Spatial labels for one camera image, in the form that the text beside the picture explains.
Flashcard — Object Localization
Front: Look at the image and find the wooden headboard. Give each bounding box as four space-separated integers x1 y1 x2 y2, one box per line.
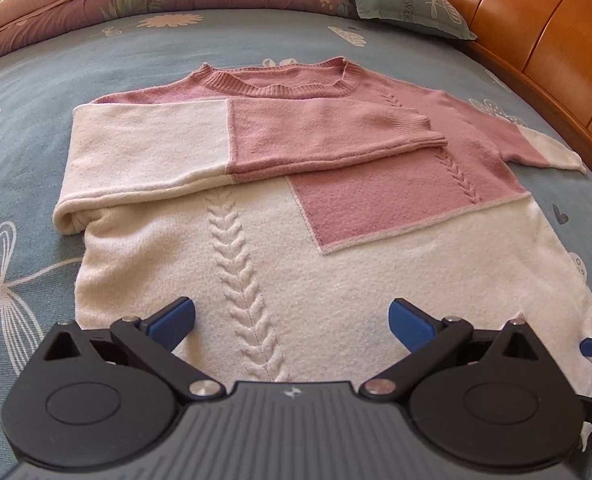
428 0 592 196

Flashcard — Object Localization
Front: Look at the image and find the grey-green printed pillow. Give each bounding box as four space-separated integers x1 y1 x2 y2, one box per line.
343 0 478 42

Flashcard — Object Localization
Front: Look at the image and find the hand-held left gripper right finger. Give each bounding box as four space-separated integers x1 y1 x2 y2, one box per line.
358 297 544 406

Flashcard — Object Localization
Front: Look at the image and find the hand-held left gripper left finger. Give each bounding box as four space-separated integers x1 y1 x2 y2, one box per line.
43 296 227 403

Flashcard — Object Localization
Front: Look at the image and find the pink and white knit sweater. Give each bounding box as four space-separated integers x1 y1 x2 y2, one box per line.
52 56 592 453

